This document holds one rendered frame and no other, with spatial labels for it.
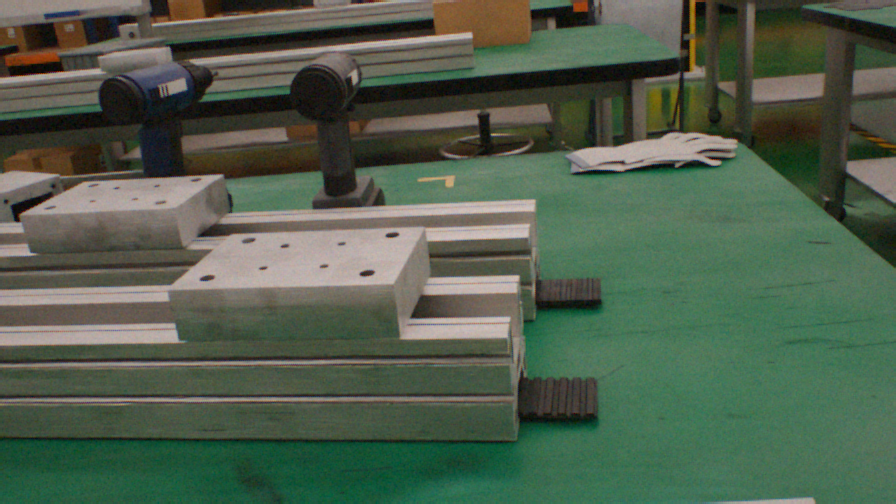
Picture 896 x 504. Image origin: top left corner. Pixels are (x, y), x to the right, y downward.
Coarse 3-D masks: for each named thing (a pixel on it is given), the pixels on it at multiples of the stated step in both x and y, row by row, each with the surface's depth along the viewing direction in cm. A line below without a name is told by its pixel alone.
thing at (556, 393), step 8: (544, 384) 63; (552, 384) 62; (560, 384) 62; (568, 384) 62; (544, 392) 62; (552, 392) 61; (560, 392) 61; (568, 392) 61; (544, 400) 60; (552, 400) 60; (560, 400) 60; (568, 400) 60; (544, 408) 59; (552, 408) 59; (560, 408) 59; (568, 408) 59; (544, 416) 59; (552, 416) 58; (560, 416) 58
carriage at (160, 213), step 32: (64, 192) 84; (96, 192) 83; (128, 192) 82; (160, 192) 81; (192, 192) 80; (224, 192) 85; (32, 224) 78; (64, 224) 78; (96, 224) 77; (128, 224) 76; (160, 224) 76; (192, 224) 78
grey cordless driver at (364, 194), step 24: (312, 72) 87; (336, 72) 88; (360, 72) 99; (312, 96) 88; (336, 96) 87; (336, 120) 93; (336, 144) 93; (336, 168) 93; (336, 192) 94; (360, 192) 95
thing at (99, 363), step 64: (0, 320) 69; (64, 320) 68; (128, 320) 67; (448, 320) 57; (512, 320) 62; (0, 384) 62; (64, 384) 61; (128, 384) 60; (192, 384) 59; (256, 384) 58; (320, 384) 58; (384, 384) 57; (448, 384) 56; (512, 384) 56
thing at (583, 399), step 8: (576, 384) 62; (584, 384) 62; (592, 384) 62; (576, 392) 61; (584, 392) 61; (592, 392) 60; (576, 400) 60; (584, 400) 60; (592, 400) 59; (576, 408) 59; (584, 408) 59; (592, 408) 58; (568, 416) 58; (576, 416) 58; (584, 416) 58; (592, 416) 58
